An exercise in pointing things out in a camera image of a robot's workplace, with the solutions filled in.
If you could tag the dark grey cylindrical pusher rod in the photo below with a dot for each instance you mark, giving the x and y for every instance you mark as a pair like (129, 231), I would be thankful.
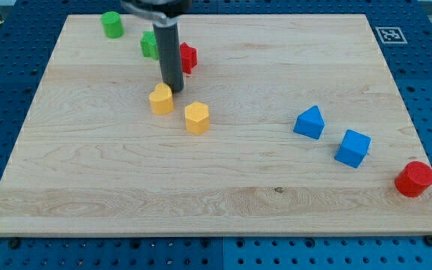
(167, 40)

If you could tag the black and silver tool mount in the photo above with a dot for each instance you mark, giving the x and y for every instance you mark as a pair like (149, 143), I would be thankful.
(159, 12)

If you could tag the red star block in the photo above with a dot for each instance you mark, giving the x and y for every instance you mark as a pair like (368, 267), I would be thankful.
(189, 58)

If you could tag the green star block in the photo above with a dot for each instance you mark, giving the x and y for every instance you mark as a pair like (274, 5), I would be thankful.
(149, 45)

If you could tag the yellow heart block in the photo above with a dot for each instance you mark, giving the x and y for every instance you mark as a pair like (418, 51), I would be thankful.
(161, 99)

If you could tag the green cylinder block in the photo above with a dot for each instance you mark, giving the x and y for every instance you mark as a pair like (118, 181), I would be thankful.
(112, 24)

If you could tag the yellow hexagon block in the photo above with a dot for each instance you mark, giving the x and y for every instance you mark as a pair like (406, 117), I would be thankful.
(197, 118)

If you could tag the light wooden board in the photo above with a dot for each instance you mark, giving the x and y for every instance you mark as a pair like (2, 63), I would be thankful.
(92, 160)

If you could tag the blue triangle block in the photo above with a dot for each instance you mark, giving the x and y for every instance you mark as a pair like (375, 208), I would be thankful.
(310, 123)

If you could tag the blue cube block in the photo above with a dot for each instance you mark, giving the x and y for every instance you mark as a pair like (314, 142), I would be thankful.
(353, 148)

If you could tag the white fiducial marker tag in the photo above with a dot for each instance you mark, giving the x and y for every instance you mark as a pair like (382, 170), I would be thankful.
(390, 35)

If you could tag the red cylinder block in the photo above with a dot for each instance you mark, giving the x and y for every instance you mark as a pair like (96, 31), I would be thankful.
(414, 179)

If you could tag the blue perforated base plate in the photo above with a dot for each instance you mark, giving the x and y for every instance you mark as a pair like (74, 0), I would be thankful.
(27, 38)

